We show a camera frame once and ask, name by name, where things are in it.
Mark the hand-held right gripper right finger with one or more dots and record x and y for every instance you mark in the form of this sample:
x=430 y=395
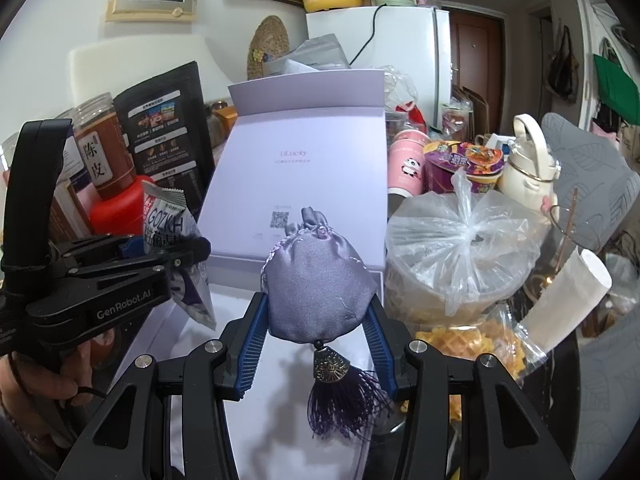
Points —
x=378 y=347

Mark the grey leaf-print chair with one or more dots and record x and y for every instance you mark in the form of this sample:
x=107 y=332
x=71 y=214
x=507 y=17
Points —
x=590 y=160

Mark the white paper roll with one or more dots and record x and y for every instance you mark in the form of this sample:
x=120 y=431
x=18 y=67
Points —
x=565 y=300

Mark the woven straw fan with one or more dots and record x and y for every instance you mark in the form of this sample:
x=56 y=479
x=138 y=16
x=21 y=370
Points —
x=267 y=40

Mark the clear bag red print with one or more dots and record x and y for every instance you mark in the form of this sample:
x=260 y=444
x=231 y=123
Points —
x=400 y=92

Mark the clear tied plastic bag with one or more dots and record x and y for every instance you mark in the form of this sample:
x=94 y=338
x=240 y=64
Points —
x=450 y=245

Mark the black printed box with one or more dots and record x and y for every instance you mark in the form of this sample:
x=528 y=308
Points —
x=165 y=125

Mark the grey white tube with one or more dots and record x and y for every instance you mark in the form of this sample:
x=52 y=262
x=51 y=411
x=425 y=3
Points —
x=167 y=215

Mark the grey plastic bag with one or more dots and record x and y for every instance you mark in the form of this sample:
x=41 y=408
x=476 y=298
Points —
x=315 y=50

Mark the pink panda cup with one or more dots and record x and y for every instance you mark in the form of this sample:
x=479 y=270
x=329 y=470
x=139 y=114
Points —
x=407 y=165

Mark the dark hanging bag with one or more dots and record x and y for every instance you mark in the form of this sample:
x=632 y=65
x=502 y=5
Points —
x=562 y=70

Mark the purple satin sachet pouch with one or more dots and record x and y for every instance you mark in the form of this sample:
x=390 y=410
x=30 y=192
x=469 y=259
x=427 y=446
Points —
x=315 y=285

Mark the white refrigerator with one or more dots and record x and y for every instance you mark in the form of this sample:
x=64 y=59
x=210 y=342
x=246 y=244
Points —
x=415 y=45

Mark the purple instant noodle bowl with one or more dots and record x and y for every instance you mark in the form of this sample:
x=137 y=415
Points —
x=462 y=165

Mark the waffle packet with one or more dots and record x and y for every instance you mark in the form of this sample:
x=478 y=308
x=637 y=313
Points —
x=480 y=345

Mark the red plastic bottle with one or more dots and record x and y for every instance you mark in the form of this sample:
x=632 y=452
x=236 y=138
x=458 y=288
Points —
x=117 y=210

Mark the person's left hand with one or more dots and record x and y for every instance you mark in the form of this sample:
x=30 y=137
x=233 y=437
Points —
x=35 y=390

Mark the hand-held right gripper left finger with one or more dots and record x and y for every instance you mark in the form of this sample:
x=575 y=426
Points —
x=250 y=347

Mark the green tote bag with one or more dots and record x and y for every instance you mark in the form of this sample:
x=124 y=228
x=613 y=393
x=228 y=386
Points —
x=615 y=85

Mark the clear jar navy label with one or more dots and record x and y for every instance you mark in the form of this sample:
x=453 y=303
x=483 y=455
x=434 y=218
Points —
x=70 y=160

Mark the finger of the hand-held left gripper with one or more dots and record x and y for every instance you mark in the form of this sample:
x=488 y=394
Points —
x=187 y=252
x=132 y=248

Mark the brown door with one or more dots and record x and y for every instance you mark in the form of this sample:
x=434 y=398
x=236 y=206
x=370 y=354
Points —
x=472 y=50

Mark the lilac gift box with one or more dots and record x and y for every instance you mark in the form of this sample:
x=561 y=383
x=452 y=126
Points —
x=300 y=160

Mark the brown-filled jar white label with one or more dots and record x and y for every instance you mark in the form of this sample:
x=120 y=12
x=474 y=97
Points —
x=102 y=155

